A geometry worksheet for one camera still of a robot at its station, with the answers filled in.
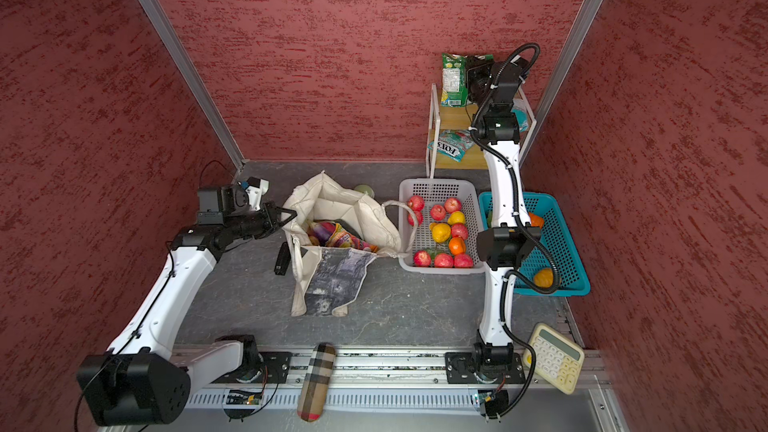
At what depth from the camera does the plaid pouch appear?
0.68m

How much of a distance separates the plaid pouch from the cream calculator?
19.7 inches

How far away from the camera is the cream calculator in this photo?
723 mm
